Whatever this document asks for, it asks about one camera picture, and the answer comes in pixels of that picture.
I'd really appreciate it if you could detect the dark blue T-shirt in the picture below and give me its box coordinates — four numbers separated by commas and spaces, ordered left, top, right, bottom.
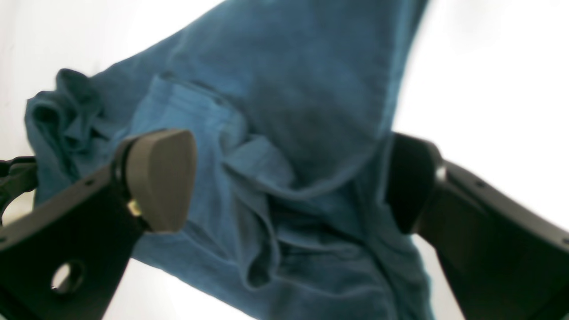
25, 0, 433, 320

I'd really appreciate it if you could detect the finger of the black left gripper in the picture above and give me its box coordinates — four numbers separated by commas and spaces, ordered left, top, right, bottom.
0, 156, 38, 223

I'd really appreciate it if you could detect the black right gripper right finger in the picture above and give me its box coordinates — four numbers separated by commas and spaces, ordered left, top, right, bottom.
387, 133, 569, 320

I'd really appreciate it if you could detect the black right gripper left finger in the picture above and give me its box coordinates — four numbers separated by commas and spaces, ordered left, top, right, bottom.
1, 129, 197, 320

